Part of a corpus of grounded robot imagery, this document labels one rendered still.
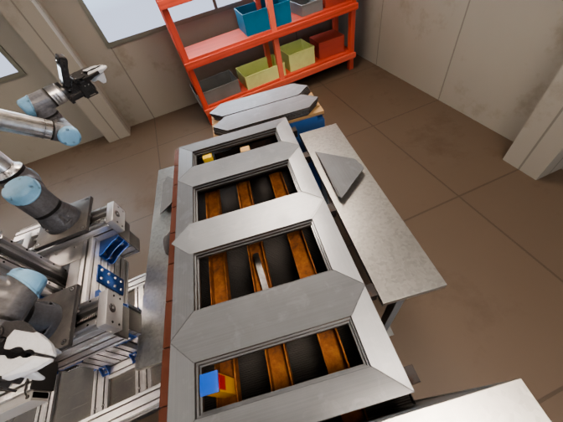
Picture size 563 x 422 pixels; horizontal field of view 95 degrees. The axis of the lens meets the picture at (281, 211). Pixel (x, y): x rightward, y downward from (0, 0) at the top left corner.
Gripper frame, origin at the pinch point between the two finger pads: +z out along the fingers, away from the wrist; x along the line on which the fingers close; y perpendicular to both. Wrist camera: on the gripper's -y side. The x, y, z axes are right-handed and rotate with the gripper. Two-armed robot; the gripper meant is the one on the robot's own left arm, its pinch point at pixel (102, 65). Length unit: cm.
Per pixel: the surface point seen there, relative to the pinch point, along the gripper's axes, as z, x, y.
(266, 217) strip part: 8, 84, 49
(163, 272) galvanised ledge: -42, 55, 71
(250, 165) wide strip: 29, 50, 54
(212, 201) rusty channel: 4, 38, 73
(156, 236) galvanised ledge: -33, 30, 74
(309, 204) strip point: 26, 96, 47
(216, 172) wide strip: 14, 38, 56
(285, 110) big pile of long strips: 83, 29, 57
